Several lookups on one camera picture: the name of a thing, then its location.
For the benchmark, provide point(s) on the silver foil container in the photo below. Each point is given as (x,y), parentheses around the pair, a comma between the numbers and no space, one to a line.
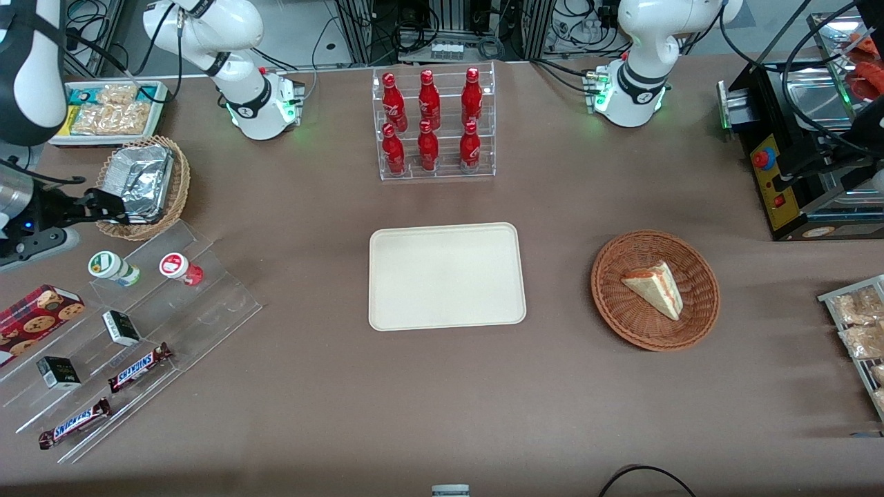
(141,179)

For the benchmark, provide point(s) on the red cola bottle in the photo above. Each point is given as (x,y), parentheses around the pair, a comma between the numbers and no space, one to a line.
(472,98)
(429,102)
(394,153)
(427,150)
(469,149)
(394,103)

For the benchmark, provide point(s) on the red food pack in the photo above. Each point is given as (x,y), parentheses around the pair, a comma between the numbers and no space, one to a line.
(870,79)

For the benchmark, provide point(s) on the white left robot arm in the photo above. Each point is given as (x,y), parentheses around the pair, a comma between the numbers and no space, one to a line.
(642,41)

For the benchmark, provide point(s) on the Snickers bar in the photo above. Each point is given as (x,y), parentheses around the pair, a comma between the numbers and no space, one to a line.
(138,368)
(74,424)

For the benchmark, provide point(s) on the tray of snack packets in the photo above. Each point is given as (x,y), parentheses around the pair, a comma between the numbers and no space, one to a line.
(829,298)

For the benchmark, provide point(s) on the brown round wicker basket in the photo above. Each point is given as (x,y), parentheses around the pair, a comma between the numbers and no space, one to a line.
(621,314)

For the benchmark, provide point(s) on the clear acrylic stepped display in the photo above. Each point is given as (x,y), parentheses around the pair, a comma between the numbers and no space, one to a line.
(207,304)

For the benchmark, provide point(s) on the yellow snack packet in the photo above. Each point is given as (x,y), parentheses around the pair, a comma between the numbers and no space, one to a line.
(72,121)

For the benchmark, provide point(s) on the red gum bottle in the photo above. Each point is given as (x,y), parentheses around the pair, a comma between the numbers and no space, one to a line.
(176,267)

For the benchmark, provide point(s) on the red emergency stop button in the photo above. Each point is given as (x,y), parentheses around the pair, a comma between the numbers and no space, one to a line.
(763,159)

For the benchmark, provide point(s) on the red tartan cookie box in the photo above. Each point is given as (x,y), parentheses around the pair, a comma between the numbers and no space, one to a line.
(38,314)

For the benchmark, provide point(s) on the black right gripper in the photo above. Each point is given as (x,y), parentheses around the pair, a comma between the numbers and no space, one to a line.
(54,209)

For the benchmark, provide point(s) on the teal snack packet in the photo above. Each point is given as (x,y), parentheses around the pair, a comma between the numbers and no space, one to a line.
(147,93)
(83,96)

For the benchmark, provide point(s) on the wrapped triangle sandwich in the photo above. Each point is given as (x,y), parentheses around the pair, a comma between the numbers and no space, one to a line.
(656,290)

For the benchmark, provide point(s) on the green gum bottle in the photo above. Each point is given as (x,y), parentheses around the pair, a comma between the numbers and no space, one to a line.
(110,268)

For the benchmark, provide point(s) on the small black box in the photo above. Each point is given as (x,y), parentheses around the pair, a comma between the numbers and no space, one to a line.
(59,373)
(121,328)

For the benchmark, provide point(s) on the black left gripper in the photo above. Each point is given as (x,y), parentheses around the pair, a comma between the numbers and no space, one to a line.
(816,160)

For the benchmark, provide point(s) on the beige plastic tray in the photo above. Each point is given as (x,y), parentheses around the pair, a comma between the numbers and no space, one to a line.
(447,276)

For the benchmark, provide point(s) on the white terminal strip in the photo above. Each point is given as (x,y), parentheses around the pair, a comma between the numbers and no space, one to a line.
(447,51)

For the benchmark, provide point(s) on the white snack bin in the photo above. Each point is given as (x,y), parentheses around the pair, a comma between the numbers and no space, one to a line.
(160,117)

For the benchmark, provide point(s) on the light woven wicker basket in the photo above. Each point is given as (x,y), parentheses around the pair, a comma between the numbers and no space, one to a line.
(181,186)

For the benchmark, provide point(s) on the black toaster machine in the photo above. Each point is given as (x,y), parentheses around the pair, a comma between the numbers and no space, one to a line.
(794,224)

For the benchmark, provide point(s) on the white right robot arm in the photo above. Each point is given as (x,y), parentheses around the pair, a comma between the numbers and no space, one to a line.
(228,27)

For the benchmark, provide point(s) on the clear acrylic bottle rack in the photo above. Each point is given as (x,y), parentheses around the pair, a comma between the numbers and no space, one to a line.
(414,174)

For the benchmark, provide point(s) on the clear bag of pastry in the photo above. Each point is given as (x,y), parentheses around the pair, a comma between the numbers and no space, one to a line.
(863,342)
(856,307)
(878,374)
(879,400)

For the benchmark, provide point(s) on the clear bag of crackers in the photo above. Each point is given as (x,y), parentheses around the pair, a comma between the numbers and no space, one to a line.
(114,119)
(117,94)

